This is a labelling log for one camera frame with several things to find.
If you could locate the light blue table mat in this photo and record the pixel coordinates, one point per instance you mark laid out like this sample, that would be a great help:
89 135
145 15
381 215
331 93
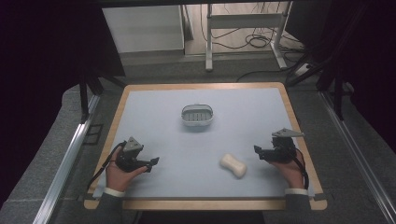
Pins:
193 146

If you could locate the white power strip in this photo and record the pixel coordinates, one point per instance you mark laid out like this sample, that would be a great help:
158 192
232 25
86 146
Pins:
303 69

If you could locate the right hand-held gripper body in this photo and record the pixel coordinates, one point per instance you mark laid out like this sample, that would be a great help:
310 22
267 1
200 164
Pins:
281 151

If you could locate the aluminium rail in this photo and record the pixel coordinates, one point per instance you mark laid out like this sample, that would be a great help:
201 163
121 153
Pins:
358 152
67 158

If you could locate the white cabinet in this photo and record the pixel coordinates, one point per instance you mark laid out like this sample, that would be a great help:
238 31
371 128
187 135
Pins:
144 29

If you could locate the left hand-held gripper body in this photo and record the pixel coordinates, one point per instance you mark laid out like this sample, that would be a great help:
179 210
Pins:
130 155

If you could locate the grey oval soap dish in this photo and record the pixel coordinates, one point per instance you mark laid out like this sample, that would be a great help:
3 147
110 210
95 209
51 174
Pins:
197 115

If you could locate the cream soap bar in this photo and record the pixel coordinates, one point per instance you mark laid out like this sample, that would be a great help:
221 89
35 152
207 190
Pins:
233 165

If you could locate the white metal desk frame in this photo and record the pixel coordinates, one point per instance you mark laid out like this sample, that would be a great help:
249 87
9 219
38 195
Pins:
246 21

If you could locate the person's right hand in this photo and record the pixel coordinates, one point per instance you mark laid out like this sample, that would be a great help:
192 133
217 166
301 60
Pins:
294 174

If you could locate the black metal stand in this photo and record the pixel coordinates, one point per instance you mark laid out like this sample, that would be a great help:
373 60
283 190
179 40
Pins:
85 93
334 71

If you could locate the person's left hand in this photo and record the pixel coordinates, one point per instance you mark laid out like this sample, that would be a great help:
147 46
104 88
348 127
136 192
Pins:
116 179

